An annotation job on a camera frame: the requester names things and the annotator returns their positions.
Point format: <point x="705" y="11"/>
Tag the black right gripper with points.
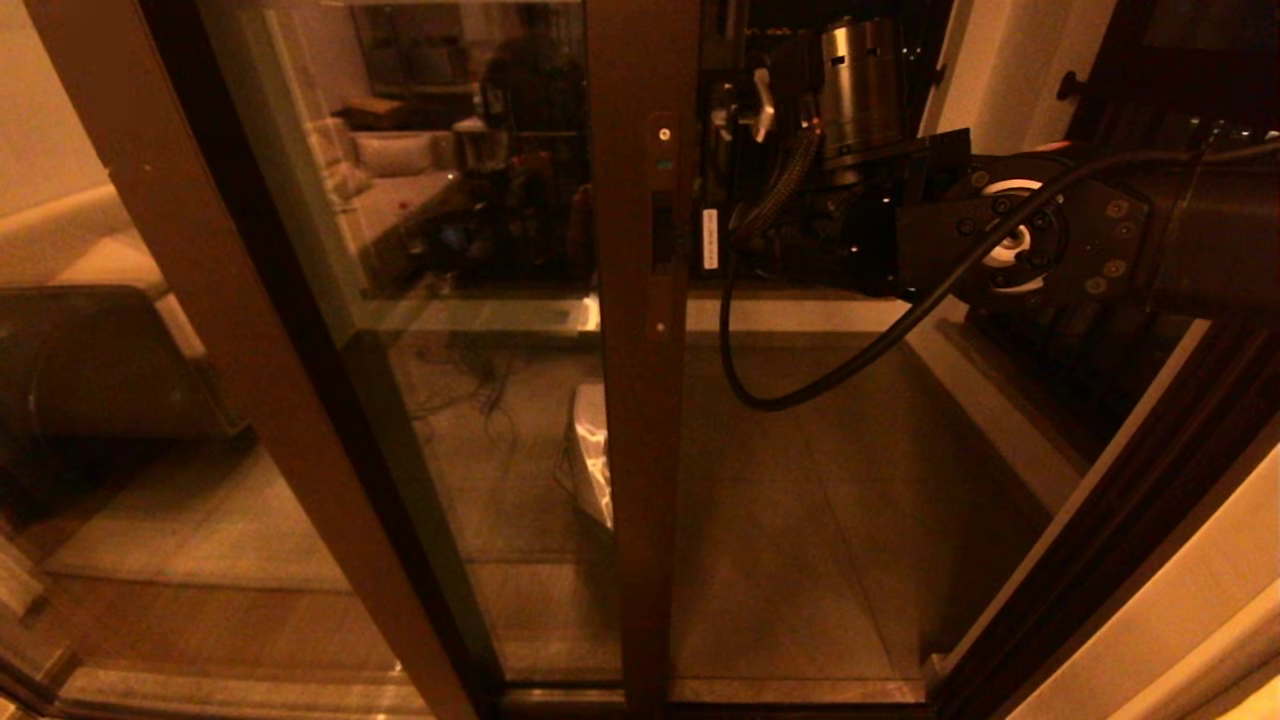
<point x="800" y="245"/>

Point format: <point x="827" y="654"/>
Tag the brown framed sliding glass door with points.
<point x="645" y="450"/>

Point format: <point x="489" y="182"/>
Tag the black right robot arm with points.
<point x="1100" y="240"/>

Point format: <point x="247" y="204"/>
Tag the dark front-load washing machine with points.
<point x="110" y="370"/>

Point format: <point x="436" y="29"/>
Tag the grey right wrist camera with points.
<point x="764" y="100"/>

